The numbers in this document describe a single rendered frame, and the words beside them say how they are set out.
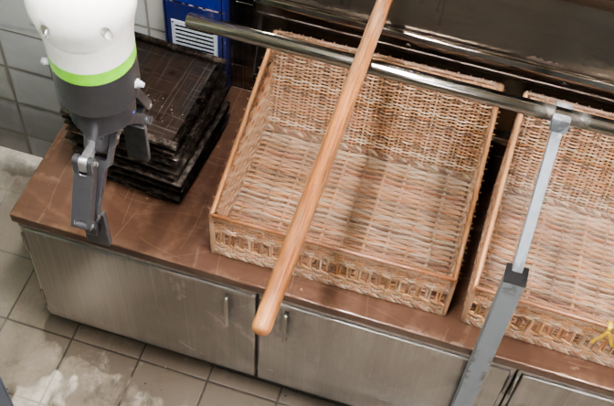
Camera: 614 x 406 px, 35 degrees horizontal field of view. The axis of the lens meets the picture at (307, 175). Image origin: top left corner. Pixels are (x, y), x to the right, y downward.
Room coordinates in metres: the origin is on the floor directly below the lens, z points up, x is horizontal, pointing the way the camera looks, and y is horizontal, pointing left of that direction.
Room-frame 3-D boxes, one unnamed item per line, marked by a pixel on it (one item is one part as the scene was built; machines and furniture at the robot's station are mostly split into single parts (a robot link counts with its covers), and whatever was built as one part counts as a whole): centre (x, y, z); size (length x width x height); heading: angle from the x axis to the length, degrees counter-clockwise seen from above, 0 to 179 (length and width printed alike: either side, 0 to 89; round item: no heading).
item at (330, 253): (1.36, -0.11, 0.72); 0.56 x 0.49 x 0.28; 78
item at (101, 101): (0.71, 0.24, 1.69); 0.12 x 0.09 x 0.06; 78
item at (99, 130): (0.71, 0.24, 1.62); 0.08 x 0.07 x 0.09; 168
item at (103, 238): (0.65, 0.25, 1.49); 0.03 x 0.01 x 0.07; 78
